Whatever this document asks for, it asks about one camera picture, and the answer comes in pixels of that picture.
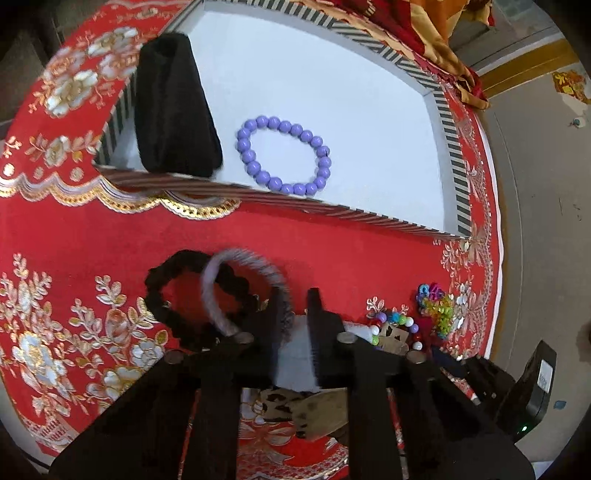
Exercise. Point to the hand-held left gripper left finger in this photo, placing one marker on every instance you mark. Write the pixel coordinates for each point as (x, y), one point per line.
(273, 318)

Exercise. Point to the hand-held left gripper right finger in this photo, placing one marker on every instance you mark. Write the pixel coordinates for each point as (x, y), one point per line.
(315, 323)

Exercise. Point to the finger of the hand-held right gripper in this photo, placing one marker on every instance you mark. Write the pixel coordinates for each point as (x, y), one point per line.
(450, 362)

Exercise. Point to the white fluffy scrunchie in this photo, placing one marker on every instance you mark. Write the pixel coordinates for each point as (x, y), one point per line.
(295, 355)

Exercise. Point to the grey furry hair band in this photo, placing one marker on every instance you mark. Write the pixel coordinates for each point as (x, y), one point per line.
(210, 295)

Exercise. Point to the leopard print scrunchie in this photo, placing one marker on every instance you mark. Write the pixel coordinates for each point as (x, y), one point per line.
(318, 410)

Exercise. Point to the black scrunchie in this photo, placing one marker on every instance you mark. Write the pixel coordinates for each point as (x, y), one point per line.
(159, 304)

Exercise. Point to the striped cardboard box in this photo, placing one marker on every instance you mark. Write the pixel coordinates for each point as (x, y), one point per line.
(346, 110)

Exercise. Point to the red floral tablecloth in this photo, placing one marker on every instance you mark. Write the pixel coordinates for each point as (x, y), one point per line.
(138, 230)

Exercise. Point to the black folded cloth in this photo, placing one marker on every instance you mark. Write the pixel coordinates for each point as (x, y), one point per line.
(175, 110)

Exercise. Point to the red yellow paper scrap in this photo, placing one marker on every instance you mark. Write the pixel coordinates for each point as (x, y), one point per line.
(572, 85)

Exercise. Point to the orange red blanket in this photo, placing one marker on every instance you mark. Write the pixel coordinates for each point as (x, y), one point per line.
(443, 50)

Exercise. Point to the yellow wooden door frame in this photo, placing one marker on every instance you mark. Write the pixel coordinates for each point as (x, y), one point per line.
(531, 64)

